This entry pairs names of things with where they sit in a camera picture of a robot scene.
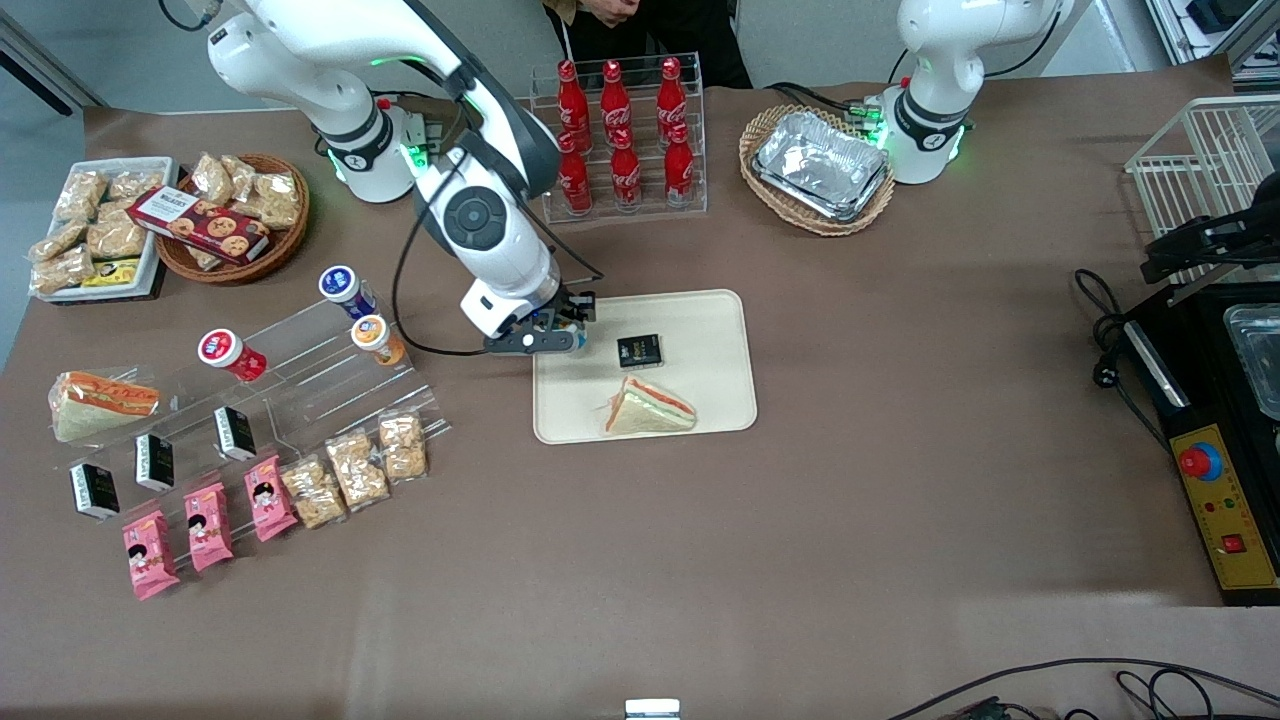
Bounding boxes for clear cracker packet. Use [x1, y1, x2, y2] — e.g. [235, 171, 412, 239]
[325, 429, 392, 512]
[281, 454, 347, 530]
[377, 409, 430, 485]

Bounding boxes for white rectangular dish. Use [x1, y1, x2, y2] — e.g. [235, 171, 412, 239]
[29, 156, 180, 305]

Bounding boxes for dark brown wicker basket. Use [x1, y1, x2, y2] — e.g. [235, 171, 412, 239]
[154, 152, 312, 287]

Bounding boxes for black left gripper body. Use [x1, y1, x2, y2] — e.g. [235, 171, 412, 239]
[1215, 198, 1280, 263]

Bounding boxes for black cables behind basket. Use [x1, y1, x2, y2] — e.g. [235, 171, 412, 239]
[768, 81, 863, 115]

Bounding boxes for long black floor cable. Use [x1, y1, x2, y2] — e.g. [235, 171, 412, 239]
[888, 657, 1280, 720]

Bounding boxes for cream plastic tray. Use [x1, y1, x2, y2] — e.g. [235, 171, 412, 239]
[532, 289, 759, 445]

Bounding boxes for orange cap gum bottle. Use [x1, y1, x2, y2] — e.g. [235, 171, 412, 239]
[350, 314, 407, 369]

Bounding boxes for red cookie box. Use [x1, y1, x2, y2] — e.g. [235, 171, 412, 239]
[126, 185, 272, 266]

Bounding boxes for red cola bottle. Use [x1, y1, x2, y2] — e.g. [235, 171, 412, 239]
[599, 59, 634, 137]
[656, 56, 690, 137]
[663, 121, 696, 202]
[557, 129, 594, 217]
[557, 59, 592, 142]
[609, 127, 644, 210]

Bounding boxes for white wire rack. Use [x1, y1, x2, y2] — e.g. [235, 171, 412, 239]
[1124, 95, 1280, 287]

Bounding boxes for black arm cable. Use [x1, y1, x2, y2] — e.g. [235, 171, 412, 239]
[984, 8, 1063, 81]
[392, 130, 605, 358]

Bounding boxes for red emergency stop knob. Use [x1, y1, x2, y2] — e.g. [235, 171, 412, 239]
[1178, 440, 1225, 483]

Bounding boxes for light wicker basket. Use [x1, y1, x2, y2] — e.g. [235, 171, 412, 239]
[739, 104, 897, 238]

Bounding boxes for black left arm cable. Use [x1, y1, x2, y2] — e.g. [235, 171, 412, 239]
[984, 8, 1063, 81]

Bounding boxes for yellow control panel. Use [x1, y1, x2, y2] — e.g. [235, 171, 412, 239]
[1170, 423, 1280, 592]

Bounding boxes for blue cap gum bottle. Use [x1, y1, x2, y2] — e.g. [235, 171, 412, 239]
[318, 264, 377, 322]

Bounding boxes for yellow snack packet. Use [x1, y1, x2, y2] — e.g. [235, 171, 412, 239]
[81, 257, 142, 290]

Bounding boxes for black power cable with plug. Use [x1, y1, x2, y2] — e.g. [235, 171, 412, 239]
[1074, 268, 1169, 451]

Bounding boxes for stacked foil containers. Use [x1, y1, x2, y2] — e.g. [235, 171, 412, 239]
[751, 110, 892, 222]

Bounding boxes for clear acrylic bottle rack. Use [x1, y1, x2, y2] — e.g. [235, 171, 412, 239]
[529, 51, 709, 224]

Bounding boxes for clear acrylic stepped stand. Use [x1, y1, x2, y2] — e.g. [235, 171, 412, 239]
[60, 288, 453, 526]

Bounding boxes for dark metal bar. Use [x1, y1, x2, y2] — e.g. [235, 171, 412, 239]
[0, 10, 105, 117]

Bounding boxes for short silver metal bar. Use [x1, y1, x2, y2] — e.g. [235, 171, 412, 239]
[1124, 320, 1191, 409]

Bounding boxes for looped black cable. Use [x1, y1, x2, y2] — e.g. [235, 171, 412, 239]
[1114, 667, 1217, 720]

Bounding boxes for black sealing machine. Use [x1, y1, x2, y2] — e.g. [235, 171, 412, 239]
[1120, 280, 1280, 607]

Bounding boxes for white shelf unit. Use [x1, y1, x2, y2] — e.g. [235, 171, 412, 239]
[1145, 0, 1280, 93]

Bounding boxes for person in dark clothes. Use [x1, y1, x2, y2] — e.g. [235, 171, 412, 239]
[543, 0, 753, 91]

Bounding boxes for pink snack packet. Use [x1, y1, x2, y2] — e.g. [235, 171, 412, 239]
[182, 481, 235, 574]
[243, 454, 300, 544]
[121, 509, 182, 602]

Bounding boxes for red cap gum bottle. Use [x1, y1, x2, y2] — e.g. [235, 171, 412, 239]
[197, 328, 270, 384]

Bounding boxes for wrapped triangle sandwich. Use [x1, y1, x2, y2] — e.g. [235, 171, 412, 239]
[49, 370, 162, 444]
[603, 375, 699, 437]

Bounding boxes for steel food tray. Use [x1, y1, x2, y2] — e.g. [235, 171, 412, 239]
[1224, 304, 1280, 422]

